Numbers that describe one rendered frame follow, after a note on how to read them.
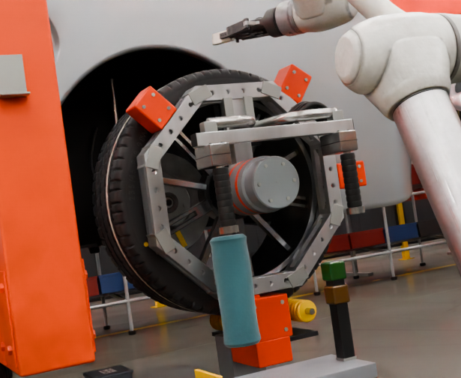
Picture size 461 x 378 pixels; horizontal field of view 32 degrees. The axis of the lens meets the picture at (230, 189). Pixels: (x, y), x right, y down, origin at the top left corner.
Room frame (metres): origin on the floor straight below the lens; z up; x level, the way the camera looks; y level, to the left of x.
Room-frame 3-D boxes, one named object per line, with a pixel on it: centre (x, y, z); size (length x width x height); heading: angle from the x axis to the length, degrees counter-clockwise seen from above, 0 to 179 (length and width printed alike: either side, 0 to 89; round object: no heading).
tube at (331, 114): (1.98, -0.18, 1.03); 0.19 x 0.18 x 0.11; 25
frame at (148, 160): (2.05, -0.04, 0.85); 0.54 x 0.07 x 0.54; 115
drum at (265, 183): (1.98, -0.07, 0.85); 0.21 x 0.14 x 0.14; 25
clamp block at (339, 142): (1.94, -0.28, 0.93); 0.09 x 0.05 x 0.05; 25
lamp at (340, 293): (1.70, -0.19, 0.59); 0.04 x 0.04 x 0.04; 25
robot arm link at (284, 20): (2.00, -0.22, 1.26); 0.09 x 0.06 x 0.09; 140
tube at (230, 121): (1.90, 0.00, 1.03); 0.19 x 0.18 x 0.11; 25
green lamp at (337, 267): (1.70, -0.19, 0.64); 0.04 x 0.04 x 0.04; 25
